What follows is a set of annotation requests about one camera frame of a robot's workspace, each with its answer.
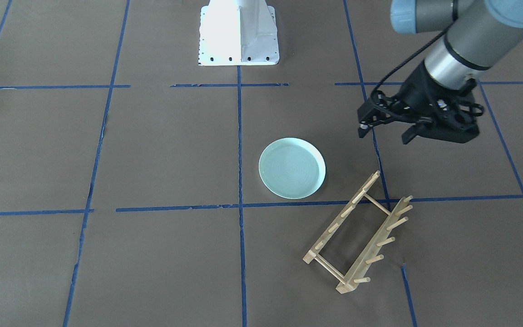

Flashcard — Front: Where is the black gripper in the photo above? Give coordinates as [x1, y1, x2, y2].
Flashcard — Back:
[357, 62, 477, 145]

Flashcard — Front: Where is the light green round plate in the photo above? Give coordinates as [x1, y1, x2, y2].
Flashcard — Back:
[258, 137, 326, 199]

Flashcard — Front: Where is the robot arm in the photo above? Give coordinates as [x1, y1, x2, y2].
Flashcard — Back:
[357, 0, 523, 144]

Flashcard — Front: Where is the wooden dish rack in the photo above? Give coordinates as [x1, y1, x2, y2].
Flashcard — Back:
[303, 170, 413, 294]

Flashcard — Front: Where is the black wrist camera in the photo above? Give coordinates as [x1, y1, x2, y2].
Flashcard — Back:
[423, 98, 485, 144]

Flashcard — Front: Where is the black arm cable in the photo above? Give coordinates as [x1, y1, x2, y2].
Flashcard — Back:
[370, 27, 448, 103]

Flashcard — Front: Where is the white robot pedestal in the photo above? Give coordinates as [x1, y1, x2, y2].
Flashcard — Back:
[198, 0, 280, 66]

